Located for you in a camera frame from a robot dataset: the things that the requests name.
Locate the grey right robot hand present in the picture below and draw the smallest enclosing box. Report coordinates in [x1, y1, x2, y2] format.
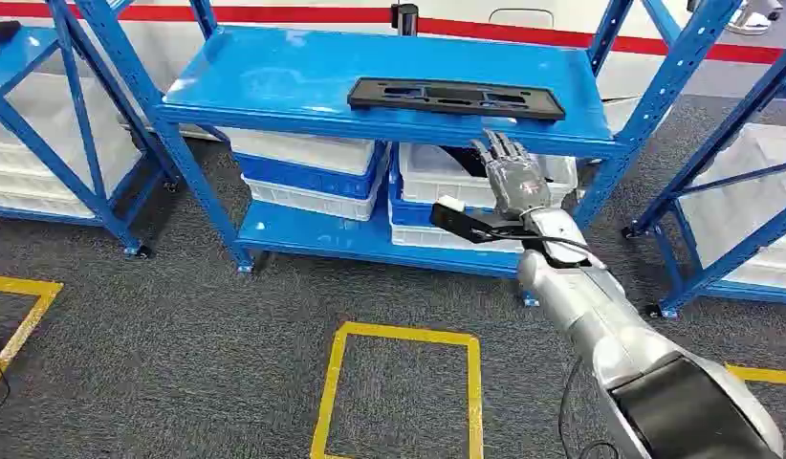
[470, 129, 553, 221]

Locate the long black plastic panel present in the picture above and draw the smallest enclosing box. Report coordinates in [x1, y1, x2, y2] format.
[346, 76, 567, 122]

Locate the black plastic part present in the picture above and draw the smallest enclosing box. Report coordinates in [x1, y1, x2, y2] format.
[438, 145, 491, 180]

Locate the blue plastic bin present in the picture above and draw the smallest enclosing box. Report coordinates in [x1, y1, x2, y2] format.
[232, 142, 389, 202]
[387, 165, 495, 230]

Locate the blue metal shelf rack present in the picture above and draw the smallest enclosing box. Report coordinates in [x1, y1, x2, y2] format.
[622, 37, 786, 318]
[73, 0, 749, 310]
[0, 0, 179, 258]

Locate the grey white machine base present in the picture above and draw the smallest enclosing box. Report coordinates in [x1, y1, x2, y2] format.
[725, 0, 786, 36]

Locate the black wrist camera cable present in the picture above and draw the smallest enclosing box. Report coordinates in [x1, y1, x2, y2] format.
[471, 229, 594, 253]

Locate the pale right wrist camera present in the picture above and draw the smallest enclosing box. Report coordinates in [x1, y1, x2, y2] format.
[428, 194, 527, 246]

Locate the black round post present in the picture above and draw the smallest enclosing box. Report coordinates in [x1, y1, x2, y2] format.
[390, 3, 420, 37]

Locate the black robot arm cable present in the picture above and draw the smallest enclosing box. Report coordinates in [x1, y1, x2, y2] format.
[557, 358, 622, 459]

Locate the thin black floor cable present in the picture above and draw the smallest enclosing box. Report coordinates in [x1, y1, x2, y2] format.
[0, 341, 12, 420]

